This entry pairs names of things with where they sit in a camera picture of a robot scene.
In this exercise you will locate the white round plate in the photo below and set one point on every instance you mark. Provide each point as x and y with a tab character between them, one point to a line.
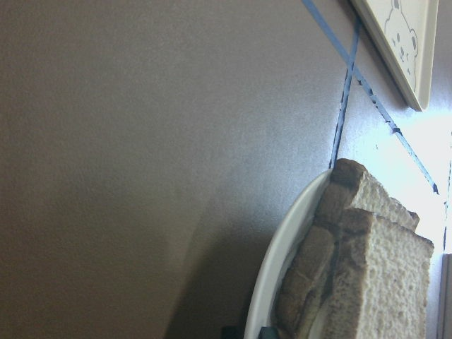
280	253

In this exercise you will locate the cream bear tray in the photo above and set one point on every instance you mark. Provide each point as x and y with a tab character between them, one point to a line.
404	32

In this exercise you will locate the bread slice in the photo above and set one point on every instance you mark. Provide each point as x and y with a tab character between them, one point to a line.
307	281
380	282

